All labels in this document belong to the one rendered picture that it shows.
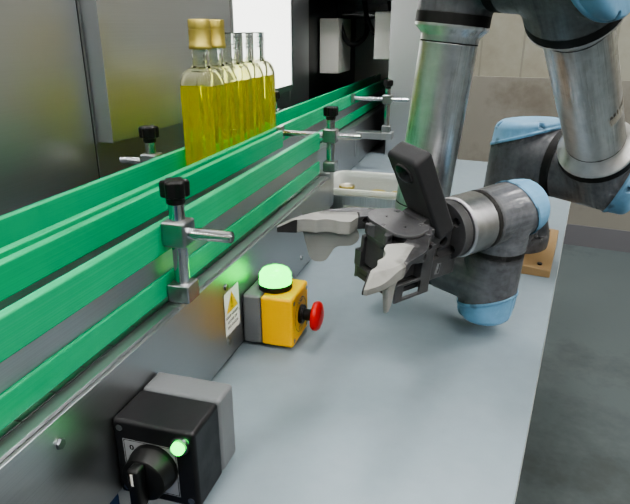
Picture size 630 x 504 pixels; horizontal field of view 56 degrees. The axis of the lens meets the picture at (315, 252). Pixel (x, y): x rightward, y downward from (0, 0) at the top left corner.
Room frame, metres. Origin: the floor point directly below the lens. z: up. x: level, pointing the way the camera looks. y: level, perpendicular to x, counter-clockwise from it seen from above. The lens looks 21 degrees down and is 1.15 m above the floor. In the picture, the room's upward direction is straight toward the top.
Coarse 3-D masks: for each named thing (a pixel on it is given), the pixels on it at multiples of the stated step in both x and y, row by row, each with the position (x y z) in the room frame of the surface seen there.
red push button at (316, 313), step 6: (312, 306) 0.70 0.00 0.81; (318, 306) 0.70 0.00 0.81; (306, 312) 0.70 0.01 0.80; (312, 312) 0.69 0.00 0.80; (318, 312) 0.69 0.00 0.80; (306, 318) 0.70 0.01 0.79; (312, 318) 0.68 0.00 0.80; (318, 318) 0.69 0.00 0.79; (312, 324) 0.68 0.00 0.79; (318, 324) 0.69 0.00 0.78
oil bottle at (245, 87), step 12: (240, 72) 1.05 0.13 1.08; (240, 84) 1.04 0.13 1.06; (252, 84) 1.09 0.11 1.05; (240, 96) 1.04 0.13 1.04; (252, 96) 1.09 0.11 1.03; (240, 108) 1.04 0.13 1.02; (252, 108) 1.08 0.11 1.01; (240, 120) 1.04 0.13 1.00; (252, 120) 1.08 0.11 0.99; (240, 132) 1.04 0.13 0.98; (252, 132) 1.08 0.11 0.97
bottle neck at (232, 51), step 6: (228, 36) 1.06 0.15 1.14; (234, 36) 1.06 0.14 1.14; (228, 42) 1.06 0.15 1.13; (234, 42) 1.06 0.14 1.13; (228, 48) 1.06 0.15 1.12; (234, 48) 1.06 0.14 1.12; (228, 54) 1.06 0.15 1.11; (234, 54) 1.06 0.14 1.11; (228, 60) 1.06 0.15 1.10; (234, 60) 1.06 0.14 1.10
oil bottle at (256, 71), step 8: (248, 64) 1.11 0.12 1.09; (256, 64) 1.13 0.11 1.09; (256, 72) 1.11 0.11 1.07; (256, 80) 1.11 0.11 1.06; (256, 88) 1.11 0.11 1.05; (256, 96) 1.11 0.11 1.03; (264, 96) 1.15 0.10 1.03; (256, 104) 1.10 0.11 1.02; (264, 104) 1.14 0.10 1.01; (256, 112) 1.10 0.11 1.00; (264, 112) 1.14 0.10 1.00; (256, 120) 1.10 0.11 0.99; (264, 120) 1.14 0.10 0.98; (256, 128) 1.10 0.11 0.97; (264, 128) 1.14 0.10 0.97
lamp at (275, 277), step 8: (272, 264) 0.73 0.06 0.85; (264, 272) 0.71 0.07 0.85; (272, 272) 0.70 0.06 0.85; (280, 272) 0.71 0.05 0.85; (288, 272) 0.71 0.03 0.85; (264, 280) 0.70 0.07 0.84; (272, 280) 0.70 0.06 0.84; (280, 280) 0.70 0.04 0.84; (288, 280) 0.71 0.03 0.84; (264, 288) 0.70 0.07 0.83; (272, 288) 0.70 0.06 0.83; (280, 288) 0.70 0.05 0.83; (288, 288) 0.71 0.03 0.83
